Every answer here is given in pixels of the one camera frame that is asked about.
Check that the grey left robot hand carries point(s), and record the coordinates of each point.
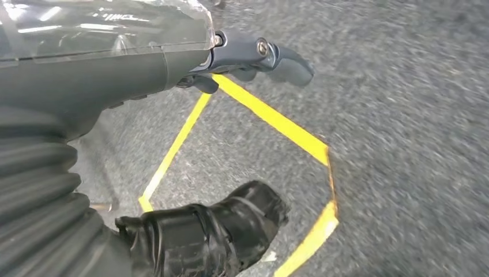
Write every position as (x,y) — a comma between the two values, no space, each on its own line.
(95,76)

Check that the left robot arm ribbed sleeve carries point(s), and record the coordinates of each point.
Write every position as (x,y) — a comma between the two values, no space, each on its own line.
(38,198)

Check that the yellow floor tape square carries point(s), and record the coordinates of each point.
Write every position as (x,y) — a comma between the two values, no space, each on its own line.
(282,126)

